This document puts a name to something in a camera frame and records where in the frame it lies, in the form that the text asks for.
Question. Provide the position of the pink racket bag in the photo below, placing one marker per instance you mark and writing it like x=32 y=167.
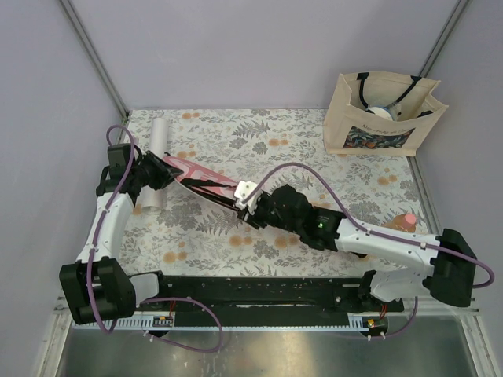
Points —
x=204 y=182

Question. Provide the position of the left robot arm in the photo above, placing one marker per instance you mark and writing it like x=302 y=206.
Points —
x=95 y=286

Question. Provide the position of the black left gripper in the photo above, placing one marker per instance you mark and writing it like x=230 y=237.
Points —
x=166 y=172

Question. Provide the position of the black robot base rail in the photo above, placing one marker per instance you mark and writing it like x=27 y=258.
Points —
x=215 y=295

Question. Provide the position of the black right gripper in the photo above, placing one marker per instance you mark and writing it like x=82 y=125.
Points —
x=253 y=219

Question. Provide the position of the pink capped bottle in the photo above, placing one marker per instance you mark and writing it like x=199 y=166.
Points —
x=403 y=223

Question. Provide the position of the water bottle in tote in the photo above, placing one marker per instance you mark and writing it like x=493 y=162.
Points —
x=390 y=112

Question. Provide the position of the beige canvas tote bag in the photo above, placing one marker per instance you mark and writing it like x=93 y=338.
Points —
x=349 y=129

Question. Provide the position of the white slotted cable duct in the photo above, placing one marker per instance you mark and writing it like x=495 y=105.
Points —
x=244 y=319

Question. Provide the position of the white shuttlecock tube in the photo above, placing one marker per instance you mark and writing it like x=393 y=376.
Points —
x=151 y=201

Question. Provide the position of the floral table cloth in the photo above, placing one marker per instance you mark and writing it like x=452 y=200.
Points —
x=194 y=237

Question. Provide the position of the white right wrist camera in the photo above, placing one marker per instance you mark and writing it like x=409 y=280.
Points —
x=246 y=195

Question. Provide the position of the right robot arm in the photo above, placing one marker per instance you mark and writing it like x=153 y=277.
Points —
x=439 y=265

